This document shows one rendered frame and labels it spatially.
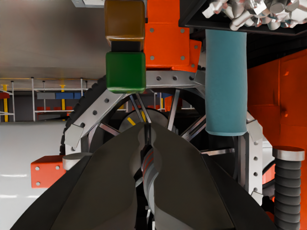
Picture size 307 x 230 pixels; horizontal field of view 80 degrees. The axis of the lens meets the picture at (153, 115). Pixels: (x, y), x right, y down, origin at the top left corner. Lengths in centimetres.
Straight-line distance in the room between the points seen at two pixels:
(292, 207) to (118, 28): 36
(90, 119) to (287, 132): 60
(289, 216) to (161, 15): 50
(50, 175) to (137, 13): 47
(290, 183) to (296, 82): 38
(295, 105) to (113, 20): 59
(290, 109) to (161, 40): 44
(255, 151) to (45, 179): 57
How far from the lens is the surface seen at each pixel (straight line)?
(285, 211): 40
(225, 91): 41
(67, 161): 30
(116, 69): 19
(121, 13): 20
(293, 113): 69
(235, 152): 67
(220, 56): 42
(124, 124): 106
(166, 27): 53
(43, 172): 58
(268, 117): 81
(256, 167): 62
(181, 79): 51
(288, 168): 37
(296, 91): 69
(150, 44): 51
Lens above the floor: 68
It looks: 3 degrees up
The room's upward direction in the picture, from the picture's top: 179 degrees clockwise
